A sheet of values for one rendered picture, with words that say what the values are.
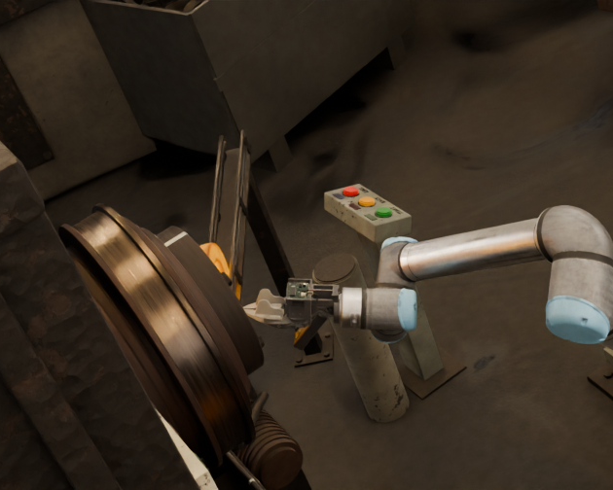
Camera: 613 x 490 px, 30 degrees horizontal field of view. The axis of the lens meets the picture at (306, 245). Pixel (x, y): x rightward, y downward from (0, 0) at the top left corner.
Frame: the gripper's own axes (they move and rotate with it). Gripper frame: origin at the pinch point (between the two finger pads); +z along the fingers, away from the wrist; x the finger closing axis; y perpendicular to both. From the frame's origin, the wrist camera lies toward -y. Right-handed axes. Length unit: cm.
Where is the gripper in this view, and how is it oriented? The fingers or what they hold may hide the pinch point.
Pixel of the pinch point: (248, 312)
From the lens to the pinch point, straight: 254.5
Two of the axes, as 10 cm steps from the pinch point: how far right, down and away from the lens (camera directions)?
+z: -10.0, -0.3, 0.3
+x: -0.4, 6.1, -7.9
